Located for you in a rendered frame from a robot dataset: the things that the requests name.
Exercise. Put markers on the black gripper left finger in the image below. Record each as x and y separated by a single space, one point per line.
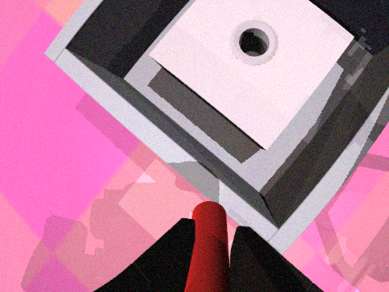
164 267

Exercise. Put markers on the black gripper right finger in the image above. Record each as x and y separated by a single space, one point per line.
256 267

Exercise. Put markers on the red peg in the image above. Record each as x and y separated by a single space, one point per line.
209 269

